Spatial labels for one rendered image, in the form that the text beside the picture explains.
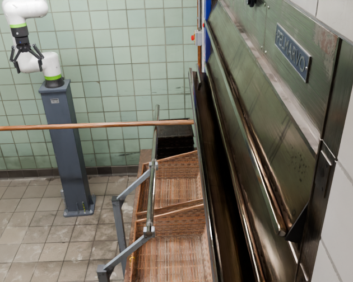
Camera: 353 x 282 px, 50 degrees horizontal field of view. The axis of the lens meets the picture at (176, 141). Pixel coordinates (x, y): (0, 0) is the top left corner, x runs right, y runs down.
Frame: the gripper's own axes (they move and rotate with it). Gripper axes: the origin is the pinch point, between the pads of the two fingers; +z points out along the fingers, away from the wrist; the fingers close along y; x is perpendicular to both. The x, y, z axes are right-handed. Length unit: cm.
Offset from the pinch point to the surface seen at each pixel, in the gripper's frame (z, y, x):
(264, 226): 10, -106, 148
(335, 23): -48, -108, 174
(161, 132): 61, -75, -25
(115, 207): 64, -48, 59
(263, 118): -17, -107, 137
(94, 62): 25, -20, -102
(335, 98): -38, -107, 177
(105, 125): 32, -43, 19
